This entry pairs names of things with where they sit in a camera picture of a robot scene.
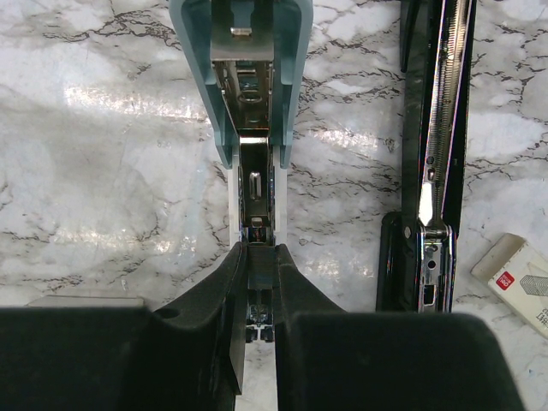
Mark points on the black stapler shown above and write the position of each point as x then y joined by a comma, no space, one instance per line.
417,259

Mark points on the small cardboard staple box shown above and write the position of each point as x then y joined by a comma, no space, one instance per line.
517,273

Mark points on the light blue stapler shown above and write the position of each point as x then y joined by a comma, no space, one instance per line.
247,59

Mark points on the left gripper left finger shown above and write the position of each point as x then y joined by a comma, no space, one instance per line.
187,355

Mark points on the staple tray with staples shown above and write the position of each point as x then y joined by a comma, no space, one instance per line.
86,301

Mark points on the silver staple strip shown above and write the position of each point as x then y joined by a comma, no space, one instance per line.
261,264

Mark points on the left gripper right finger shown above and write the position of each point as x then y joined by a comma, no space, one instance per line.
330,359

